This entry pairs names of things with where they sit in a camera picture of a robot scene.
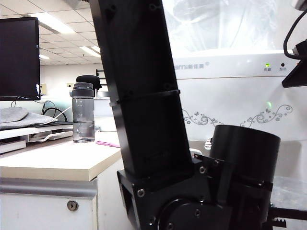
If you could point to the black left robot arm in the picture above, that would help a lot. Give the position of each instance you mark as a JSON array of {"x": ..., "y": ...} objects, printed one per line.
[{"x": 144, "y": 95}]

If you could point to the pink paper packet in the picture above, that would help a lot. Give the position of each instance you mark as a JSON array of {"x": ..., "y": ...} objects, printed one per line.
[{"x": 108, "y": 143}]

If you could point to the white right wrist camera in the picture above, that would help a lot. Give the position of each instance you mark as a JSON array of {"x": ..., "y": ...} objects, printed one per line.
[{"x": 301, "y": 3}]

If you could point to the white floor water dispenser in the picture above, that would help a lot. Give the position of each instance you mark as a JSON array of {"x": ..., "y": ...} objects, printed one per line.
[{"x": 227, "y": 95}]

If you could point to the black computer monitor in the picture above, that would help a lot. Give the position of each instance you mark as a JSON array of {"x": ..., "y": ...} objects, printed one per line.
[{"x": 19, "y": 60}]

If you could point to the white monitor riser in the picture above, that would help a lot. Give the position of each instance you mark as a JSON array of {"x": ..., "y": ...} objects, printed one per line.
[{"x": 14, "y": 134}]

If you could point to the dark grey sport bottle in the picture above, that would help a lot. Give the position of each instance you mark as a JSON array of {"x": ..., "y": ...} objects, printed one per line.
[{"x": 82, "y": 112}]

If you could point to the black office chair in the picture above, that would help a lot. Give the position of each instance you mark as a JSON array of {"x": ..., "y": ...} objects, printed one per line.
[{"x": 88, "y": 80}]

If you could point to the round metal cabinet lock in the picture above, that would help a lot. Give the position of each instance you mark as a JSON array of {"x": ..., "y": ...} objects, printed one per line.
[{"x": 72, "y": 205}]

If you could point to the fluorescent ceiling light panel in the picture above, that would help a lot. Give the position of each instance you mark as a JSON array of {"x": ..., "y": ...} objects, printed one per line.
[
  {"x": 52, "y": 22},
  {"x": 91, "y": 50},
  {"x": 44, "y": 57}
]

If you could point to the bagged clear water jug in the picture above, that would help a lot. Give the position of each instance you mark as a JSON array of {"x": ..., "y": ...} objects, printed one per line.
[{"x": 216, "y": 26}]

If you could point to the black background shelf rack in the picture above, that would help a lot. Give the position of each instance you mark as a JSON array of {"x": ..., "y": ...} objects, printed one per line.
[{"x": 98, "y": 74}]

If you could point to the frosted white desk partition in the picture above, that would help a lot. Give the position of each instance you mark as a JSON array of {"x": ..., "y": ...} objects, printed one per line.
[{"x": 104, "y": 112}]

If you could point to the wall switch plate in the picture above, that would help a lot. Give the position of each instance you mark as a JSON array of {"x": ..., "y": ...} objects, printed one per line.
[{"x": 69, "y": 85}]

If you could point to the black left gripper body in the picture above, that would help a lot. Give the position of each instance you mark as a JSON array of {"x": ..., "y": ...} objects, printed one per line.
[{"x": 290, "y": 212}]

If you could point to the white desk cabinet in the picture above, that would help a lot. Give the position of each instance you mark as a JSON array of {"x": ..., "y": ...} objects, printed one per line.
[{"x": 36, "y": 210}]

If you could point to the clear plastic mug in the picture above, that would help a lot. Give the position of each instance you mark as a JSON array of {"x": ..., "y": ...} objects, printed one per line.
[{"x": 290, "y": 189}]

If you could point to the grey felt cloth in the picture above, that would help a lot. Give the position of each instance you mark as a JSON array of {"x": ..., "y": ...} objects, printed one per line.
[{"x": 21, "y": 118}]

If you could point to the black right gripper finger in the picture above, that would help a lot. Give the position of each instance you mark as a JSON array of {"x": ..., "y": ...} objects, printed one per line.
[{"x": 298, "y": 76}]

